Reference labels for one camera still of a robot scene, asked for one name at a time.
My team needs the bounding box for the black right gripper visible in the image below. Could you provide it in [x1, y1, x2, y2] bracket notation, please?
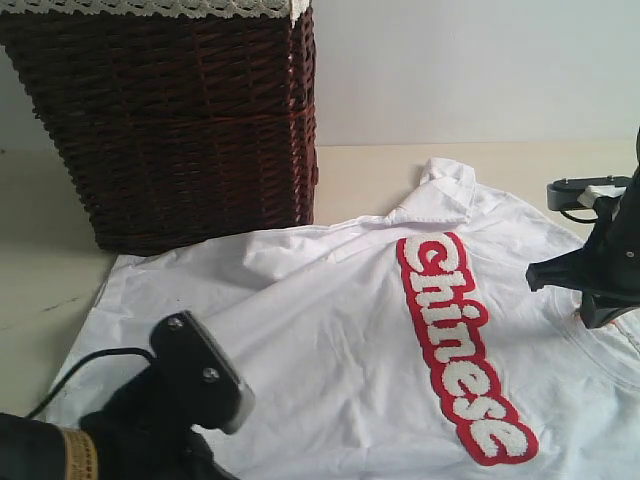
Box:
[525, 124, 640, 331]

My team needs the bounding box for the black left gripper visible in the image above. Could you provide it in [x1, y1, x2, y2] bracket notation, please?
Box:
[80, 411, 235, 479]

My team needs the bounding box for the white t-shirt red print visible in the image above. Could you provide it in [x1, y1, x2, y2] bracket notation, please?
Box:
[66, 158, 639, 479]

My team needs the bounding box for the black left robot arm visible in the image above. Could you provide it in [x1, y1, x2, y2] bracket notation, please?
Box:
[1, 411, 235, 479]

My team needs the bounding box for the dark brown wicker basket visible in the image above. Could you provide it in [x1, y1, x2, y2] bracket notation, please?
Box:
[1, 1, 318, 256]

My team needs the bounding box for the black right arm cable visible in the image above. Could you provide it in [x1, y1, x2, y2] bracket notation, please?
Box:
[559, 206, 601, 224]

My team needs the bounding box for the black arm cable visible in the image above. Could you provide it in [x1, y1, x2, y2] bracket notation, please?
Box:
[559, 206, 601, 224]
[24, 347, 156, 421]

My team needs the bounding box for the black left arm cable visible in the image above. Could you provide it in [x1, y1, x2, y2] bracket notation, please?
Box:
[24, 347, 156, 421]

